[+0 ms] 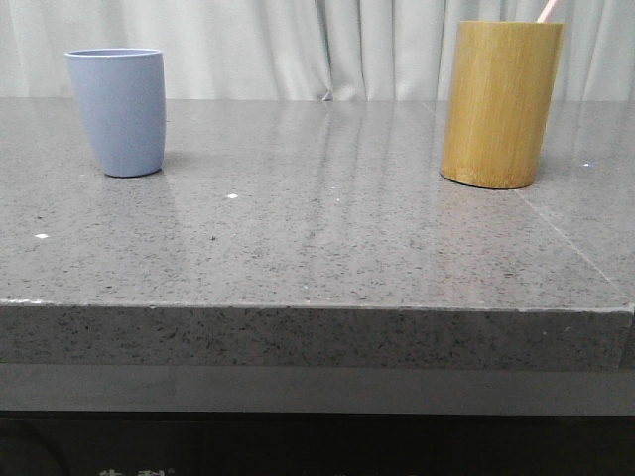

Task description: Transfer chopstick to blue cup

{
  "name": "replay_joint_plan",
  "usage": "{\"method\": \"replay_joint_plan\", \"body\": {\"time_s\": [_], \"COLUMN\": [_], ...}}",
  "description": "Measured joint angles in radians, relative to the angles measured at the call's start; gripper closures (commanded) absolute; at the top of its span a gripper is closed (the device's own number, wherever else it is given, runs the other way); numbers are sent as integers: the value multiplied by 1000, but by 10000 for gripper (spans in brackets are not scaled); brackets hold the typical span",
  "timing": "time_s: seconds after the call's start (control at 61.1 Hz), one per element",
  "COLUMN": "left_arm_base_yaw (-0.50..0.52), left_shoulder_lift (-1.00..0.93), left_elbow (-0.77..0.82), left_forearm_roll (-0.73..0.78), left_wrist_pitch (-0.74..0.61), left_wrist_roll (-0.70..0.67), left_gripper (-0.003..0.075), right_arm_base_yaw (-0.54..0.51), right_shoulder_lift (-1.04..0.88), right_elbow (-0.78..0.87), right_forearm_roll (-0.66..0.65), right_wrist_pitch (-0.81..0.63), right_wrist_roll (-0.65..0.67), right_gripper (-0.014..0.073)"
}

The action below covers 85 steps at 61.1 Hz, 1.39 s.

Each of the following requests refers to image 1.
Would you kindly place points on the blue plastic cup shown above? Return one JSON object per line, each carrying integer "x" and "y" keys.
{"x": 122, "y": 100}

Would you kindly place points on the pink chopstick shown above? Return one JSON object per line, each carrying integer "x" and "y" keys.
{"x": 547, "y": 11}

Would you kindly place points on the white curtain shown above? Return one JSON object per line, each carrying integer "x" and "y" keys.
{"x": 265, "y": 50}

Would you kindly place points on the bamboo cylindrical holder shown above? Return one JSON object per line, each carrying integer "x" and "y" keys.
{"x": 502, "y": 81}

